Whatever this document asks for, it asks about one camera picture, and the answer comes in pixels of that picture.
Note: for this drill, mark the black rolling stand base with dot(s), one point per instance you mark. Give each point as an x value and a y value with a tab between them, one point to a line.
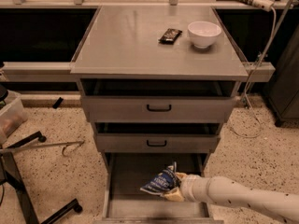
9	173

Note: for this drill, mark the middle grey drawer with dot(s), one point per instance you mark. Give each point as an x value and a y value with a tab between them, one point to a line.
119	137

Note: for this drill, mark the metal hook rod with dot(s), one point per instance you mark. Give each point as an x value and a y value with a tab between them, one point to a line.
19	149

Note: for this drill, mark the small black floor object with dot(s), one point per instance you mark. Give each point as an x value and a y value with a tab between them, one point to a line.
57	103

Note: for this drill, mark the grey drawer cabinet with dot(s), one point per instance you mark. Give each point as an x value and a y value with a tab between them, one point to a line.
123	43

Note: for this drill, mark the dark snack bar packet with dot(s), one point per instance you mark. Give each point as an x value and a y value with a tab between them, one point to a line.
170	36

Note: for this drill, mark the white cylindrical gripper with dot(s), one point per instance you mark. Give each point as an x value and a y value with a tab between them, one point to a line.
190	186

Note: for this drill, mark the top grey drawer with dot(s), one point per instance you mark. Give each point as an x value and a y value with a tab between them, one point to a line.
152	100

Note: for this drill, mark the bottom grey open drawer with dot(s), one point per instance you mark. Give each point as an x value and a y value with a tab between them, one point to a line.
125	203

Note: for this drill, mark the clear plastic storage bin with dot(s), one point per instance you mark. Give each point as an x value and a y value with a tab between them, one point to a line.
12	115

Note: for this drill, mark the dark grey side cabinet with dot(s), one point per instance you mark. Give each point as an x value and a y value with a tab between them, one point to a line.
282	91

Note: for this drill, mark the blue chip bag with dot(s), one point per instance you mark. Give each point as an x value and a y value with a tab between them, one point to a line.
163	182

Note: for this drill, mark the white ceramic bowl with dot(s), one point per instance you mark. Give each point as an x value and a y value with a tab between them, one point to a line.
203	33

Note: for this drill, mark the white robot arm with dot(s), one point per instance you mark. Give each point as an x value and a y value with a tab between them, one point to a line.
223	191

